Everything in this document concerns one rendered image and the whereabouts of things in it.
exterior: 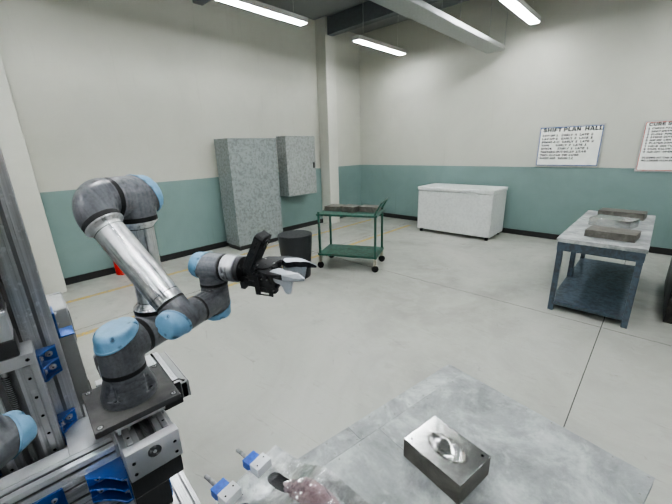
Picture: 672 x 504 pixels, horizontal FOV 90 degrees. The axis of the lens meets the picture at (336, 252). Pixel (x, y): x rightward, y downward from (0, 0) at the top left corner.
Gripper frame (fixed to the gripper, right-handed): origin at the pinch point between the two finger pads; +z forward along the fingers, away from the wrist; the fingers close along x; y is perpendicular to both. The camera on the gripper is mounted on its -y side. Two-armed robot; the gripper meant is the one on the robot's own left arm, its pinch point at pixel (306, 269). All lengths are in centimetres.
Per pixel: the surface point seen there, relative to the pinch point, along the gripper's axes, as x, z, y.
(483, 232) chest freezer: -573, 68, 210
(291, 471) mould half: 15, -5, 59
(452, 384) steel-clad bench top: -45, 36, 72
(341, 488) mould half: 17, 11, 55
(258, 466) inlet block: 18, -13, 55
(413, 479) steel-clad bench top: 2, 28, 66
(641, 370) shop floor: -203, 174, 174
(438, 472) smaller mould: 1, 34, 61
